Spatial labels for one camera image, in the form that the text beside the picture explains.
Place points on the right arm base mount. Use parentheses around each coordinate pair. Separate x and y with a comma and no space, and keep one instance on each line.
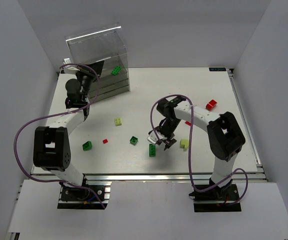
(213,202)

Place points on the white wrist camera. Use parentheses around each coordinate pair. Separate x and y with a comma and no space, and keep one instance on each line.
(154,136)
(69,69)

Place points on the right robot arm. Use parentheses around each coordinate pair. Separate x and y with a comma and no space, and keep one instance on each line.
(225,136)

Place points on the green small lego brick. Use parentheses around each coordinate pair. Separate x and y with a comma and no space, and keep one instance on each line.
(133,140)

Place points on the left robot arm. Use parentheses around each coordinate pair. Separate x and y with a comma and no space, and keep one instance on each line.
(51,150)

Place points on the yellow square lego brick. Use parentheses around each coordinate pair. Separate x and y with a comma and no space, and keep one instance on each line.
(117,121)

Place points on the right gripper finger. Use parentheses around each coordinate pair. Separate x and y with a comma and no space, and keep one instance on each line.
(159,142)
(168,143)

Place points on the green long lego brick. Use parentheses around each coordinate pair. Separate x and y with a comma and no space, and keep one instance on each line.
(116,70)
(152,150)

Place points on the yellow lego brick right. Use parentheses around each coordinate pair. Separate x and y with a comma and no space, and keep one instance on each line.
(184,144)

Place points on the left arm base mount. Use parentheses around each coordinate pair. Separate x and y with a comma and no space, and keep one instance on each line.
(73,198)

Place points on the green long lego brick front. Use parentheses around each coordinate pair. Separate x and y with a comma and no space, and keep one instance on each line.
(152,150)

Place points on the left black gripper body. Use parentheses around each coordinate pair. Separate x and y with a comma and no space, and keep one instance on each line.
(91,70)

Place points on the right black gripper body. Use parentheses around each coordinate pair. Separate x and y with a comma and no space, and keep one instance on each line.
(166,137)

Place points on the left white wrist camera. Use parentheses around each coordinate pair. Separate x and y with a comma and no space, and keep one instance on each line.
(69,69)

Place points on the large red lego brick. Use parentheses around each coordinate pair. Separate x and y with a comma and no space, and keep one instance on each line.
(211,104)

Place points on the green square lego brick left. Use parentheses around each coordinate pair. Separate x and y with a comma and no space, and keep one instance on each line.
(87,146)

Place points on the clear plastic drawer container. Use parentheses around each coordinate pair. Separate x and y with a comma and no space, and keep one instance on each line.
(104,50)

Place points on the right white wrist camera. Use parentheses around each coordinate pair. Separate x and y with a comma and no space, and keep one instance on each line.
(154,136)

